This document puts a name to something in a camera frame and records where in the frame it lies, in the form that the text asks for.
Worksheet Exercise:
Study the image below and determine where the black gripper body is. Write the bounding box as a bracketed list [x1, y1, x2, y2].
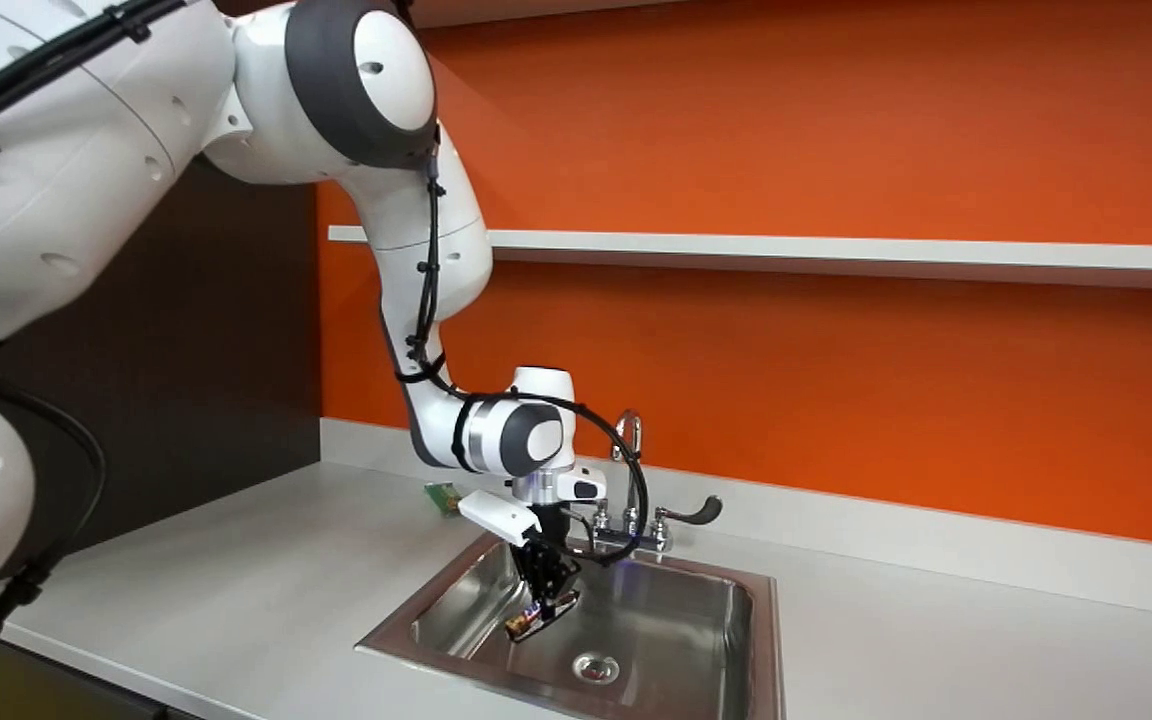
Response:
[508, 504, 589, 604]

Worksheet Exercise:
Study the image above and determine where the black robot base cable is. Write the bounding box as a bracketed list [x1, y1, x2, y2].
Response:
[0, 318, 117, 720]

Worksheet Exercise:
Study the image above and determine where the stainless steel sink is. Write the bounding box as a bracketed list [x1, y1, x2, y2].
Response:
[353, 519, 794, 720]

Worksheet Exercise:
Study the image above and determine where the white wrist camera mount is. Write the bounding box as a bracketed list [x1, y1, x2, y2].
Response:
[451, 466, 610, 553]

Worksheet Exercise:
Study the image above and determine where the chrome two-handle faucet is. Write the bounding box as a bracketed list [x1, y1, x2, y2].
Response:
[586, 402, 728, 562]

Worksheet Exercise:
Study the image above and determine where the dark wood cabinet panel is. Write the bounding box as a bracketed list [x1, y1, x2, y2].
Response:
[0, 157, 329, 578]

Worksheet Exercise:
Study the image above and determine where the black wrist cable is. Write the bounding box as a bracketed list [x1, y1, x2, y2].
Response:
[392, 114, 655, 569]

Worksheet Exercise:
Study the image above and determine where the white wall shelf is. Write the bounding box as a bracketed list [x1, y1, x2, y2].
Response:
[325, 221, 1152, 296]

